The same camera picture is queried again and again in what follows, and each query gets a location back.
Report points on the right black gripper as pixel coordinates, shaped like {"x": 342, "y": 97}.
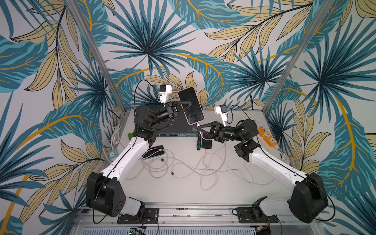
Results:
{"x": 217, "y": 131}

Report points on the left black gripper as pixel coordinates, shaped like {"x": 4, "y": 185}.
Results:
{"x": 173, "y": 108}

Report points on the pink-edged black phone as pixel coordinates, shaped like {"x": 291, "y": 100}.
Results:
{"x": 189, "y": 94}

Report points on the white-edged black phone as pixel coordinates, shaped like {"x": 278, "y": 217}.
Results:
{"x": 206, "y": 144}

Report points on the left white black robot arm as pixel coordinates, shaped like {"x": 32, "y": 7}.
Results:
{"x": 105, "y": 192}

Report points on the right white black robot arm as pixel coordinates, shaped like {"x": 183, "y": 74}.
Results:
{"x": 307, "y": 198}

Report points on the green clamp tool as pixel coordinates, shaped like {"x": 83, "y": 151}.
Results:
{"x": 130, "y": 136}

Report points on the orange power strip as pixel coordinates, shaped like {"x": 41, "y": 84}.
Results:
{"x": 267, "y": 137}

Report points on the light blue power strip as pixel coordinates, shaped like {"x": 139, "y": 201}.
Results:
{"x": 112, "y": 155}

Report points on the green handled screwdriver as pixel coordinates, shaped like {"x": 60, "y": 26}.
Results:
{"x": 198, "y": 144}

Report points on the grey network switch box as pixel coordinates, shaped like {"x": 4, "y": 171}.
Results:
{"x": 177, "y": 127}

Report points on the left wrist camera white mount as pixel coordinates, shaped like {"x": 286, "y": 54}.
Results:
{"x": 164, "y": 92}

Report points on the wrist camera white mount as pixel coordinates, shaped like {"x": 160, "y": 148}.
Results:
{"x": 164, "y": 92}
{"x": 222, "y": 110}

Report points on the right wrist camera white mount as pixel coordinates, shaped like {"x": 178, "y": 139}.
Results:
{"x": 222, "y": 110}

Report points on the left aluminium corner post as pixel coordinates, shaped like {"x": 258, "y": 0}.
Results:
{"x": 85, "y": 30}

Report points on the aluminium corner post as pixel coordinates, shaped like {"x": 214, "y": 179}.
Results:
{"x": 85, "y": 30}
{"x": 311, "y": 30}

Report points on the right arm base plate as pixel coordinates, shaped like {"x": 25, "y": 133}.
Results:
{"x": 253, "y": 215}

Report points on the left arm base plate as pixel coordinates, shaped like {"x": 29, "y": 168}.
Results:
{"x": 145, "y": 216}

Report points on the aluminium front rail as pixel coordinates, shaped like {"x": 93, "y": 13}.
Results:
{"x": 190, "y": 219}

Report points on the right aluminium corner post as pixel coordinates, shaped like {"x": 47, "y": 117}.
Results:
{"x": 311, "y": 30}

